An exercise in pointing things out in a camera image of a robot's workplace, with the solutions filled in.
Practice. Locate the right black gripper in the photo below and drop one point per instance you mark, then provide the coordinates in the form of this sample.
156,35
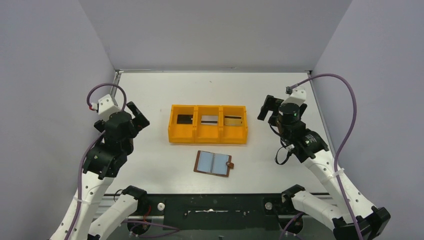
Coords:
273,111

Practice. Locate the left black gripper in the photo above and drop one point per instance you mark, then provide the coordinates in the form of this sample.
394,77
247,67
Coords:
133,120

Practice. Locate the brown leather card holder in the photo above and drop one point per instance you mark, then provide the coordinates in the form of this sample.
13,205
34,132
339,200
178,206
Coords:
215,164

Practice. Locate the gold numbered card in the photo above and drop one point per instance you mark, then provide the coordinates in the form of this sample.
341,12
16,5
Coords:
232,120

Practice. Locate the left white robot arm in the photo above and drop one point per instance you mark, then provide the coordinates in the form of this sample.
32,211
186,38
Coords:
101,164

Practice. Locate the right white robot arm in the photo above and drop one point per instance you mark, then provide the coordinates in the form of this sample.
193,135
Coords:
353,216

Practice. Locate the black VIP card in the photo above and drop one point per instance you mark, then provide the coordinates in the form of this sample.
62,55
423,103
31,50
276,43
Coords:
184,119

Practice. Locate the white magnetic stripe card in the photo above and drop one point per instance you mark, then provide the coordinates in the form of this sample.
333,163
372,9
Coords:
210,120

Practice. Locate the left yellow bin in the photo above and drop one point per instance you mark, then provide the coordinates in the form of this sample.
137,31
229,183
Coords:
181,133

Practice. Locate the yellow bin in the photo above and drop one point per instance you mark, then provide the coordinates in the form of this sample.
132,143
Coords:
234,134
208,134
181,133

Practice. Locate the right yellow bin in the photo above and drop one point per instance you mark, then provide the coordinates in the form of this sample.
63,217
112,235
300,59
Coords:
234,134

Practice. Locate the middle yellow bin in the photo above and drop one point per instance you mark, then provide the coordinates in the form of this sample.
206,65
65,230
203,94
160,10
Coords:
208,134

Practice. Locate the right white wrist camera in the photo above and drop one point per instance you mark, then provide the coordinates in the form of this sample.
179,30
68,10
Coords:
296,95

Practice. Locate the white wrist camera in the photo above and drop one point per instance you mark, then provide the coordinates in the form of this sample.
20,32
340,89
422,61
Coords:
296,95
105,107

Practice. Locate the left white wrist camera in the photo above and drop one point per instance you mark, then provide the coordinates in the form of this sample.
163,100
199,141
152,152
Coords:
105,107

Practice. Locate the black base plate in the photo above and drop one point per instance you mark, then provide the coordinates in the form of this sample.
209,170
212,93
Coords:
237,211

